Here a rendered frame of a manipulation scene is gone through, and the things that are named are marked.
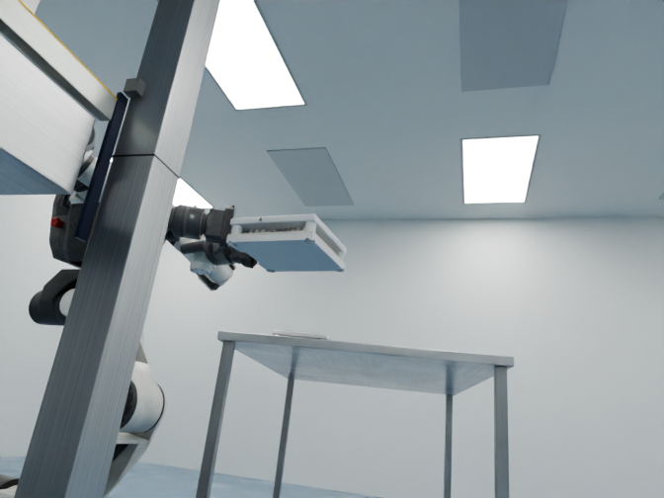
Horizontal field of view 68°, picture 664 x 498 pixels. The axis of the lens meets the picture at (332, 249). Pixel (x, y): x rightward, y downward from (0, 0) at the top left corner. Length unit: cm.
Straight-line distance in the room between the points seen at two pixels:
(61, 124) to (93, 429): 33
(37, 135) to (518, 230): 528
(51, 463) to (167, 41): 53
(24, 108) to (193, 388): 552
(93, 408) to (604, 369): 503
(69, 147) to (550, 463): 494
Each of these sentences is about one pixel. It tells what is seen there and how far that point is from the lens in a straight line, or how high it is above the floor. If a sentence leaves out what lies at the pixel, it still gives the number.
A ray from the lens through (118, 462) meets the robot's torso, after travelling 158.
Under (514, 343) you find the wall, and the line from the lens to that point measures 527.
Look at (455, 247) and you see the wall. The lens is 554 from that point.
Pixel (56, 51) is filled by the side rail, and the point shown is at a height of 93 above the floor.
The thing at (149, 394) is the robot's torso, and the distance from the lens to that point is 148.
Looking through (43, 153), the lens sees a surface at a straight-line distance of 60.
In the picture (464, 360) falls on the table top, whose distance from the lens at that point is 187.
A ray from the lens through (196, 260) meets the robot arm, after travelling 158.
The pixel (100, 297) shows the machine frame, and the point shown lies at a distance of 60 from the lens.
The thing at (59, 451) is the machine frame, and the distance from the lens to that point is 59.
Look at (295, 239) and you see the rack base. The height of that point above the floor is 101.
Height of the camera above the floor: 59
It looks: 20 degrees up
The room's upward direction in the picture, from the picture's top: 6 degrees clockwise
